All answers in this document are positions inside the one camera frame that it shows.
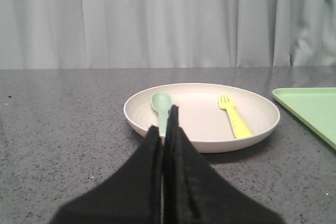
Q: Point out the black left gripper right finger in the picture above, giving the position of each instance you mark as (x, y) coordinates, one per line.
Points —
(195, 193)

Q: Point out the yellow plastic fork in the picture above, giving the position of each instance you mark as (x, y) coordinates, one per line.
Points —
(239, 127)

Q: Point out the light green tray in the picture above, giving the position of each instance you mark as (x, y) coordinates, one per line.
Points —
(315, 107)

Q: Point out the white pleated curtain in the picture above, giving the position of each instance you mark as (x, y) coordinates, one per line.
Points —
(88, 34)

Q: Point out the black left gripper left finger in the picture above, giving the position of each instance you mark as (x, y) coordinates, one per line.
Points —
(131, 195)

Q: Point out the mint green plastic spoon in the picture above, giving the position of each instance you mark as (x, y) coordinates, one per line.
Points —
(161, 103)

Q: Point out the beige round plate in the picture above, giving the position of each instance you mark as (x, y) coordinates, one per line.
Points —
(205, 124)

